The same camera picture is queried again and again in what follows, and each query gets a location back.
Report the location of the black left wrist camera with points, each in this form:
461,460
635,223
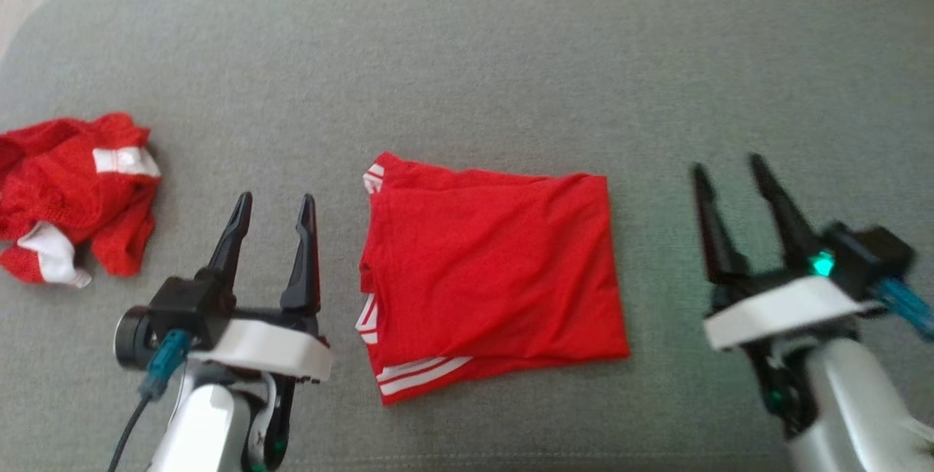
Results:
190,304

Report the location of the red shirt white stripes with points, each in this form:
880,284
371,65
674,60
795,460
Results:
496,268

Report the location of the grey sofa seat cushion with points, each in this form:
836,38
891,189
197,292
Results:
474,56

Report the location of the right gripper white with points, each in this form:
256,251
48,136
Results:
788,304

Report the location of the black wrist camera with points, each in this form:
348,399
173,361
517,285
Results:
190,304
868,253

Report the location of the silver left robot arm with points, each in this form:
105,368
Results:
204,428

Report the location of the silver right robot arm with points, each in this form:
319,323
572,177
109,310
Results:
854,399

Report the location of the red mesh garment white trim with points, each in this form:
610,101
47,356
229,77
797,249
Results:
66,187

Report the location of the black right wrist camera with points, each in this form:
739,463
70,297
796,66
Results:
868,253

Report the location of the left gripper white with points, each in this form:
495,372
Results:
270,348

